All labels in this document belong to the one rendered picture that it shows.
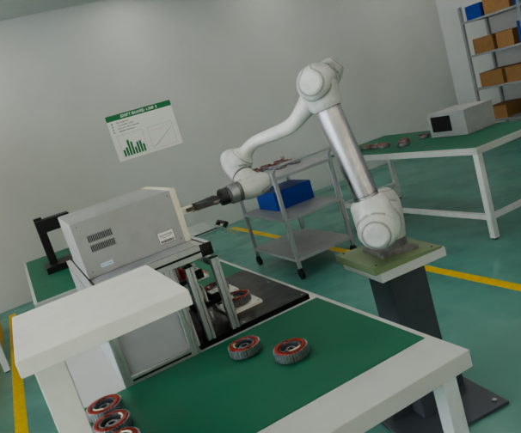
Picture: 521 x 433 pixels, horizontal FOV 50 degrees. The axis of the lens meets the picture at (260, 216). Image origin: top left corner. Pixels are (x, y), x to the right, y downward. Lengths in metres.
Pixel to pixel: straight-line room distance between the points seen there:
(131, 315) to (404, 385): 0.73
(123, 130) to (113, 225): 5.57
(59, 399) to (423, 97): 9.08
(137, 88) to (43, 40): 1.24
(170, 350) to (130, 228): 0.45
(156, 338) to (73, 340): 0.87
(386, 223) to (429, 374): 0.74
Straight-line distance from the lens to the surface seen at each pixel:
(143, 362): 2.00
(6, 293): 7.51
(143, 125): 7.61
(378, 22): 9.54
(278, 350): 1.78
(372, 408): 1.46
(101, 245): 2.02
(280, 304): 2.17
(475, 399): 2.76
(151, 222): 2.05
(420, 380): 1.53
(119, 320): 1.15
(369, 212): 2.14
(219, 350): 2.01
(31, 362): 1.15
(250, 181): 2.43
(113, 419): 1.78
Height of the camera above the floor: 1.53
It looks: 11 degrees down
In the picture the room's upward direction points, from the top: 17 degrees counter-clockwise
